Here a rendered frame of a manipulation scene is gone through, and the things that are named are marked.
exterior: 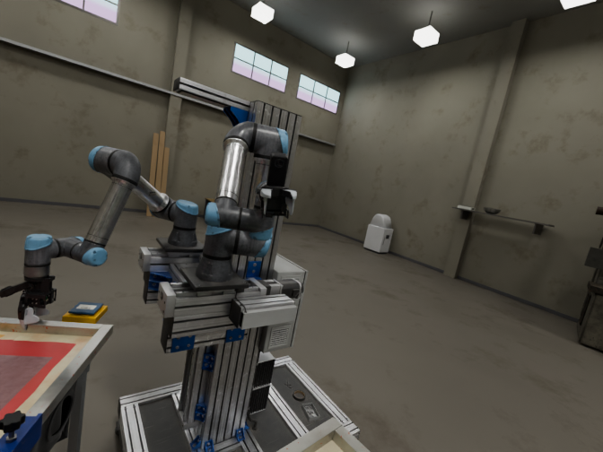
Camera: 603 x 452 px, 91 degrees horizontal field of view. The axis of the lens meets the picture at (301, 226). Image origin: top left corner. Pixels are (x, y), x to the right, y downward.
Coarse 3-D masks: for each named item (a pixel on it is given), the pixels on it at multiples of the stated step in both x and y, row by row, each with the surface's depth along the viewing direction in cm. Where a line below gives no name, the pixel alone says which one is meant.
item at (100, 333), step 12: (0, 324) 110; (12, 324) 111; (36, 324) 113; (48, 324) 115; (60, 324) 116; (72, 324) 118; (84, 324) 119; (96, 324) 121; (96, 336) 113; (108, 336) 118; (84, 348) 105; (96, 348) 108; (84, 360) 100; (72, 372) 93; (60, 384) 88; (72, 384) 93; (48, 396) 83; (60, 396) 86; (36, 408) 79; (48, 408) 81
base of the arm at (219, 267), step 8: (208, 256) 118; (200, 264) 120; (208, 264) 118; (216, 264) 118; (224, 264) 120; (200, 272) 118; (208, 272) 119; (216, 272) 118; (224, 272) 120; (232, 272) 126; (208, 280) 117; (216, 280) 118; (224, 280) 120
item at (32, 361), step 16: (0, 352) 100; (16, 352) 102; (32, 352) 103; (48, 352) 105; (64, 352) 106; (0, 368) 94; (16, 368) 95; (32, 368) 96; (48, 368) 98; (0, 384) 88; (16, 384) 89; (32, 384) 90; (0, 400) 83; (16, 400) 84; (0, 416) 79
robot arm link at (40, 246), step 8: (32, 240) 106; (40, 240) 107; (48, 240) 109; (24, 248) 107; (32, 248) 106; (40, 248) 107; (48, 248) 110; (56, 248) 112; (24, 256) 107; (32, 256) 107; (40, 256) 108; (48, 256) 111; (56, 256) 114; (24, 264) 108; (32, 264) 107; (40, 264) 109; (48, 264) 111
